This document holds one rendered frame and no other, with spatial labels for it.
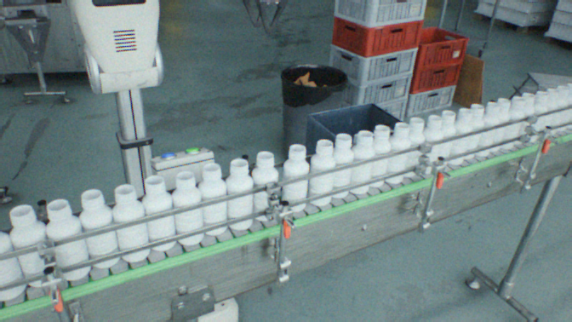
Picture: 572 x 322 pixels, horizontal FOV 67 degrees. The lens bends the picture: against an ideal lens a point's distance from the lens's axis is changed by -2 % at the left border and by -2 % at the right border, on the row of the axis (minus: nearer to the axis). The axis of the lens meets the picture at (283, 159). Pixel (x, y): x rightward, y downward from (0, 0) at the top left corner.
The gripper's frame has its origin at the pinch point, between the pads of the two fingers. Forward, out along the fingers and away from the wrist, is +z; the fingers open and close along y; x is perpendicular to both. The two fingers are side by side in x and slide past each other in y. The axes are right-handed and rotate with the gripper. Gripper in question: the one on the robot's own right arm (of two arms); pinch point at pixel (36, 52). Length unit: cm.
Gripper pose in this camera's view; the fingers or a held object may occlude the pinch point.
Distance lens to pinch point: 92.3
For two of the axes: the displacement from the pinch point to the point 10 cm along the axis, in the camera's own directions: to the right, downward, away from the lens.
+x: 8.8, -2.1, 4.3
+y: 4.7, 4.8, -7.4
